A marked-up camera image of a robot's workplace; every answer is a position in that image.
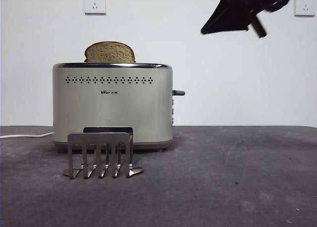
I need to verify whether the brown seeded bread slice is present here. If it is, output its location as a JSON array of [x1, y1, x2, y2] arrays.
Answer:
[[84, 41, 137, 63]]

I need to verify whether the cream two-slot toaster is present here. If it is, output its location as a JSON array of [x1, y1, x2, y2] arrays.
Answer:
[[52, 62, 173, 153]]

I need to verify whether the steel toast rack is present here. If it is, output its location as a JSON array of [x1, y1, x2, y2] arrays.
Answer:
[[62, 127, 144, 180]]

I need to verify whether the white wall socket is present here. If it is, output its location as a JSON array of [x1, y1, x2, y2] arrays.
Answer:
[[84, 0, 107, 15], [294, 0, 316, 17]]

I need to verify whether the white power cable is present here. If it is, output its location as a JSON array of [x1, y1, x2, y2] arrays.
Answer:
[[0, 132, 54, 140]]

